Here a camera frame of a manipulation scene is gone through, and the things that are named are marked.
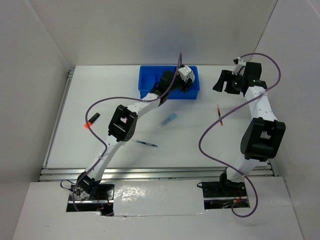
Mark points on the white foil sheet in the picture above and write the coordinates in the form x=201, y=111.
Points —
x=158, y=198

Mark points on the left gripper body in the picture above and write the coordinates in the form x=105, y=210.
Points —
x=179, y=83

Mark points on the orange highlighter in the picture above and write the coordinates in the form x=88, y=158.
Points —
x=92, y=120

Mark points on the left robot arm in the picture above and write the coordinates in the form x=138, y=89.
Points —
x=124, y=120

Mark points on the light blue highlighter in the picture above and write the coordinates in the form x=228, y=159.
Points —
x=168, y=119

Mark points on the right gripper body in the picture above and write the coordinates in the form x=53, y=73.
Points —
x=234, y=84

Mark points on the red gel pen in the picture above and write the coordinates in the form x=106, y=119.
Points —
x=219, y=115

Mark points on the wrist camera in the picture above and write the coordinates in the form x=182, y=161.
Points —
x=186, y=73
x=240, y=65

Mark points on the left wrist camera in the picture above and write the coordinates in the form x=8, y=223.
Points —
x=186, y=73

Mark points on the blue plastic divided bin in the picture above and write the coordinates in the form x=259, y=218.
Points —
x=151, y=74

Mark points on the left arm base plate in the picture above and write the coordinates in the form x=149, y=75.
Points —
x=102, y=201

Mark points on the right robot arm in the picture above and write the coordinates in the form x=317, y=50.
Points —
x=262, y=138

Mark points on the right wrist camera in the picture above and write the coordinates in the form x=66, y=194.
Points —
x=240, y=65

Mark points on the blue gel pen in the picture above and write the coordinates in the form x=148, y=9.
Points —
x=144, y=143

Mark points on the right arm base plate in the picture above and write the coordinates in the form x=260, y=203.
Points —
x=216, y=197

